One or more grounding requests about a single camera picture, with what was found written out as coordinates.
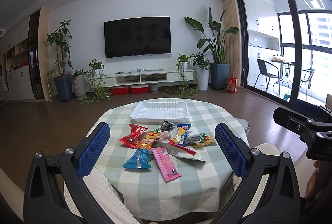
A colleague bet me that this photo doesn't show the small grey pot under console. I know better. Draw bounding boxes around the small grey pot under console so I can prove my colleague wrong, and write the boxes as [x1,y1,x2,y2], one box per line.
[149,84,158,93]

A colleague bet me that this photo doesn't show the bird of paradise blue pot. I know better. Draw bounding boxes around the bird of paradise blue pot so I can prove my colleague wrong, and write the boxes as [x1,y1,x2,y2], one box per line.
[184,2,240,90]

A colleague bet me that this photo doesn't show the green checked tablecloth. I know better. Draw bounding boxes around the green checked tablecloth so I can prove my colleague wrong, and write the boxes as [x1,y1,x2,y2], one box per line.
[87,97,250,222]

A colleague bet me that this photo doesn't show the pink snack packet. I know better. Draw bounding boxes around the pink snack packet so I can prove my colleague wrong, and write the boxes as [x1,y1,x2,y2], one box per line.
[152,148,181,183]

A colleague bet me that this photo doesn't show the white and red snack packet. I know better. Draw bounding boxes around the white and red snack packet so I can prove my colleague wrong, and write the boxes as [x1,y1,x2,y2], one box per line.
[156,139,205,162]

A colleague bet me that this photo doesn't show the plant in white ribbed pot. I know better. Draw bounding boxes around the plant in white ribbed pot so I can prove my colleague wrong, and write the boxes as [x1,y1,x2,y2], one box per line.
[72,69,87,101]

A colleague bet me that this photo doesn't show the bushy plant in white pot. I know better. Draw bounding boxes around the bushy plant in white pot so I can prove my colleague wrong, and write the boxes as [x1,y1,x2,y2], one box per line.
[190,52,210,91]

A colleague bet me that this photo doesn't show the left black balcony chair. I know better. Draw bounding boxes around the left black balcony chair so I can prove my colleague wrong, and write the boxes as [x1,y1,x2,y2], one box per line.
[254,58,280,94]

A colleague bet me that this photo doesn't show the black wall television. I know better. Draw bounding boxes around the black wall television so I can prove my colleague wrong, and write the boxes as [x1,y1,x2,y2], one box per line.
[104,16,172,58]

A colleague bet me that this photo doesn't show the person's right hand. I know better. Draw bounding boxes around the person's right hand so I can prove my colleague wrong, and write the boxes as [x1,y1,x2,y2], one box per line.
[305,161,320,199]

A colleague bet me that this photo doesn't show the tall plant in blue pot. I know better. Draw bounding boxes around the tall plant in blue pot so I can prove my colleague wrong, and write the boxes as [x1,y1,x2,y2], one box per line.
[45,20,73,102]

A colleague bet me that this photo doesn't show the trailing pothos plant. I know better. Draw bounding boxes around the trailing pothos plant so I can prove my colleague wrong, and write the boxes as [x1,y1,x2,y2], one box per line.
[81,58,110,104]

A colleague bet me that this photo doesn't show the white bucket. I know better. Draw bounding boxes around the white bucket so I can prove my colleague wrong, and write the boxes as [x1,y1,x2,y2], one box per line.
[236,118,250,138]

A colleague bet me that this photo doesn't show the black snack packet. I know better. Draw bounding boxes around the black snack packet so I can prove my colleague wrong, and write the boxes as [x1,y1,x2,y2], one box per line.
[154,120,175,133]

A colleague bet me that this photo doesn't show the wooden wall cabinet shelving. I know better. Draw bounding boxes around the wooden wall cabinet shelving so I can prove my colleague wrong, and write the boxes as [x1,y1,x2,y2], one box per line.
[1,8,51,102]

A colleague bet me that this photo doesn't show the beige curtain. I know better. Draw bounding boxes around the beige curtain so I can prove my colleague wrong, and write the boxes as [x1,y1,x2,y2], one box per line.
[222,0,242,86]

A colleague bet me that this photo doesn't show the white plastic tray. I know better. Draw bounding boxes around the white plastic tray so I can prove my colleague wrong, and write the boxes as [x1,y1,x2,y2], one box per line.
[130,101,190,123]

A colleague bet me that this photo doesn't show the red chocolate snack bag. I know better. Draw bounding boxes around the red chocolate snack bag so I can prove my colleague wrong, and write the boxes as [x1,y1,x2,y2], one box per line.
[119,124,148,148]

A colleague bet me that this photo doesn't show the left red storage box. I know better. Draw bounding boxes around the left red storage box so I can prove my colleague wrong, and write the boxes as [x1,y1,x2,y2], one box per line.
[111,86,129,96]

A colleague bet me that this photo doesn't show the red gift bag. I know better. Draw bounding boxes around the red gift bag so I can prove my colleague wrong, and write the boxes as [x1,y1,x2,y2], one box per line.
[226,77,238,93]

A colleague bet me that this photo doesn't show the green and red snack packet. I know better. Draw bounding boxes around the green and red snack packet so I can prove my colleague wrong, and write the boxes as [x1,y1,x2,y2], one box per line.
[184,133,206,145]

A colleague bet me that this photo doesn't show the clear orange cat snack packet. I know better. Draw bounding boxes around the clear orange cat snack packet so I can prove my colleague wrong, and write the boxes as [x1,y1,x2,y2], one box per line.
[157,131,172,139]

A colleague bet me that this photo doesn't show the small hanging pothos on console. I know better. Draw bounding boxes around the small hanging pothos on console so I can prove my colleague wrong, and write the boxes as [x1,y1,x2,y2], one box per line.
[166,53,198,97]

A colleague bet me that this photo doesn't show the black balcony chair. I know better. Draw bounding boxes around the black balcony chair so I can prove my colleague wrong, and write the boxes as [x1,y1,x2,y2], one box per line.
[300,69,315,99]
[254,58,280,94]

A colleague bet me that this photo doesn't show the gold pie snack packet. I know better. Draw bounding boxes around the gold pie snack packet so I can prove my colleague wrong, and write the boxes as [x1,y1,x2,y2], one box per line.
[192,135,216,149]

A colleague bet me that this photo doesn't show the balcony bistro table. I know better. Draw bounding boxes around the balcony bistro table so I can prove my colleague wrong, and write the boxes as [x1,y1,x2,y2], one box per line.
[272,56,295,93]

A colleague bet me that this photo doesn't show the right black balcony chair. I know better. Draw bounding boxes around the right black balcony chair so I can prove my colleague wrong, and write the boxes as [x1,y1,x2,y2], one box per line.
[300,69,315,99]

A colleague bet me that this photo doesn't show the white TV console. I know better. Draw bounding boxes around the white TV console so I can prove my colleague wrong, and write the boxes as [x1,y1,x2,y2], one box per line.
[104,69,194,88]

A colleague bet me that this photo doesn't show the black sliding door frame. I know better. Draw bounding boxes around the black sliding door frame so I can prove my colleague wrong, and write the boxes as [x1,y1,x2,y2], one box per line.
[237,0,331,105]

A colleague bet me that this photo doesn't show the light blue triangular snack packet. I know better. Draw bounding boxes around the light blue triangular snack packet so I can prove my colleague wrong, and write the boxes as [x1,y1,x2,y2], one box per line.
[123,149,154,169]

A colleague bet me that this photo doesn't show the red storage box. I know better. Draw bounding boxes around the red storage box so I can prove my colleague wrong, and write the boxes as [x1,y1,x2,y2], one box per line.
[130,85,149,94]
[111,86,129,96]

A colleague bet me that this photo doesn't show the dark blue snack packet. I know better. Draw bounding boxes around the dark blue snack packet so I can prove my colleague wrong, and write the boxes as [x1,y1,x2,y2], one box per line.
[172,123,191,146]

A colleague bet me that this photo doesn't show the right red storage box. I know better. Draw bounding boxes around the right red storage box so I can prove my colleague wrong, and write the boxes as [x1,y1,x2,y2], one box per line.
[130,85,149,94]

